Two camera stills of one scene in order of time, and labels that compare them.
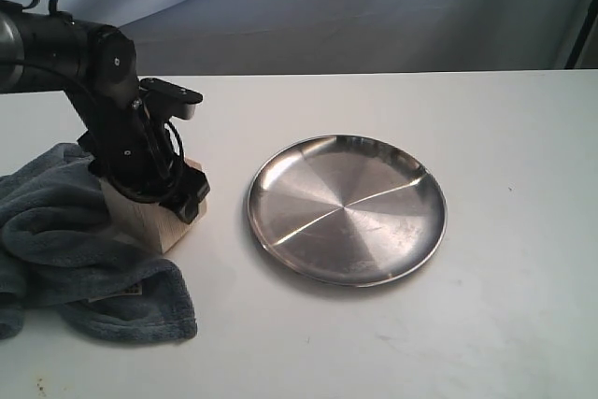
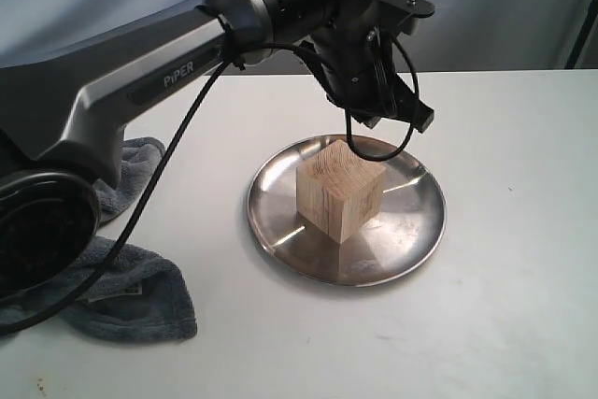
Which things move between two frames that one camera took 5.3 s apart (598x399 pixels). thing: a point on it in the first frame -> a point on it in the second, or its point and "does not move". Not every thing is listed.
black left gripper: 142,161 -> 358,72
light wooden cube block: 151,225 -> 337,188
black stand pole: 588,27 does not move
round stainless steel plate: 347,210 does not move
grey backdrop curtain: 261,12 does not move
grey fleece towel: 60,247 does not move
